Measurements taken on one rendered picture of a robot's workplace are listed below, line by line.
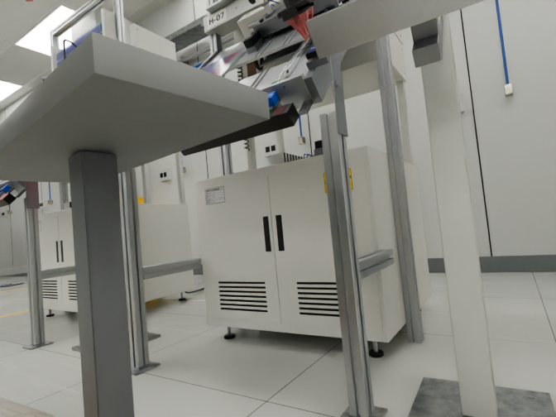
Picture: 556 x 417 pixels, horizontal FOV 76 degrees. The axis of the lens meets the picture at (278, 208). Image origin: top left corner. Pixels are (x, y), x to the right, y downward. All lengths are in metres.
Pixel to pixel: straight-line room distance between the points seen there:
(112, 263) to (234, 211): 0.72
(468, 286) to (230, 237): 0.82
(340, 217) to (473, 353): 0.36
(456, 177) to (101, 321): 0.69
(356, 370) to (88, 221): 0.57
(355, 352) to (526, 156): 2.07
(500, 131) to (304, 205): 1.78
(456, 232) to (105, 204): 0.65
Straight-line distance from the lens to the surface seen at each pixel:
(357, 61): 1.51
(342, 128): 0.78
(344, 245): 0.75
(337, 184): 0.75
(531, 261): 2.65
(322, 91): 0.84
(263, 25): 1.41
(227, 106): 0.46
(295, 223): 1.14
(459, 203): 0.78
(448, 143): 0.79
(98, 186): 0.65
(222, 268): 1.35
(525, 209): 2.64
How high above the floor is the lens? 0.41
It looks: 3 degrees up
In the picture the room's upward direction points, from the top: 5 degrees counter-clockwise
